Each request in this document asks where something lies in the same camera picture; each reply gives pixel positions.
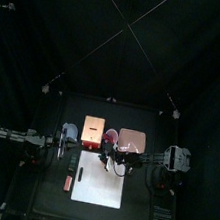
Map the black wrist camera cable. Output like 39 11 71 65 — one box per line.
110 159 134 180

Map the white cutting board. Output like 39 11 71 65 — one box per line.
69 148 129 210

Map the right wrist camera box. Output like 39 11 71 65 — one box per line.
118 151 136 170

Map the grey-blue bowl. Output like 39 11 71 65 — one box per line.
60 121 81 142

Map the rectangular plastic tray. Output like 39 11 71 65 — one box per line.
115 127 149 156

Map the thin diagonal brace cord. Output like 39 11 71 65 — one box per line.
42 0 178 110
76 0 199 115

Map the red rectangular block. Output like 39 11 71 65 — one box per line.
62 174 74 193

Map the red plastic cup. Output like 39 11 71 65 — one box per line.
101 126 122 149

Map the green striped wooden block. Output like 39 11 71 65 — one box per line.
67 152 79 173

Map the tan box with red label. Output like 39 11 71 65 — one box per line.
79 114 108 151

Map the metal frame corner bracket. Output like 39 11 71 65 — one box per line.
40 82 51 95
170 108 182 121
0 0 17 12

